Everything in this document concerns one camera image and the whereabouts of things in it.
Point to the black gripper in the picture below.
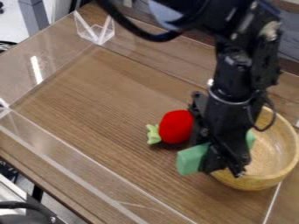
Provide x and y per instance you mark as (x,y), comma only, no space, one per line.
(219,117)

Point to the green foam block stick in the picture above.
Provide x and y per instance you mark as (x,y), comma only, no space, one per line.
(191,159)

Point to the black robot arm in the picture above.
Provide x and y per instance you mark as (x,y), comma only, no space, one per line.
(245,28)

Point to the brown wooden bowl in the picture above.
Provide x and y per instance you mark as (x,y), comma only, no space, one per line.
(273,158)

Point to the red plush strawberry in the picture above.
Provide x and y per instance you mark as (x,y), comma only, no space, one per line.
(173,130)

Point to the black clamp under table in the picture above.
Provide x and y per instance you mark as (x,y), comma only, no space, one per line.
(40,213)

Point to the clear acrylic corner bracket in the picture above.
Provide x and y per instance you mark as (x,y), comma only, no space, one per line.
(97,34)

